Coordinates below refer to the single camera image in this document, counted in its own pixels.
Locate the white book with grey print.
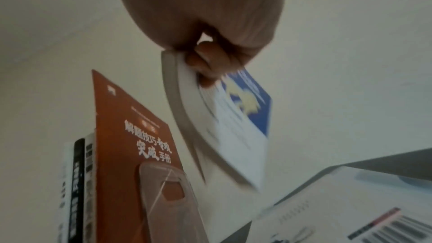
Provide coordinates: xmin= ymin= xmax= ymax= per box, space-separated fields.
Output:
xmin=83 ymin=129 xmax=99 ymax=243

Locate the person's right hand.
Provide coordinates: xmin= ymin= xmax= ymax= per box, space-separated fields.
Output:
xmin=107 ymin=0 xmax=287 ymax=87

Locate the orange book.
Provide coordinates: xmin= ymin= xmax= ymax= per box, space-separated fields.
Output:
xmin=91 ymin=69 xmax=207 ymax=243

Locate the blue and white book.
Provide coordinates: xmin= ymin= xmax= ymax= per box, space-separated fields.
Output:
xmin=161 ymin=50 xmax=272 ymax=192

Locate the white spine book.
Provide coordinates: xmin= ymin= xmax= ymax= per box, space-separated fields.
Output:
xmin=57 ymin=142 xmax=76 ymax=243

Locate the black spine book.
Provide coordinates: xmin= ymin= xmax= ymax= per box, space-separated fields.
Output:
xmin=69 ymin=138 xmax=86 ymax=243

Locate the clear plastic bookend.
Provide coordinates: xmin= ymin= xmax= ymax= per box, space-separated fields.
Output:
xmin=138 ymin=163 xmax=207 ymax=243

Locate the white book with barcode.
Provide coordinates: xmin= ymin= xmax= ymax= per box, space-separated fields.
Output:
xmin=219 ymin=149 xmax=432 ymax=243

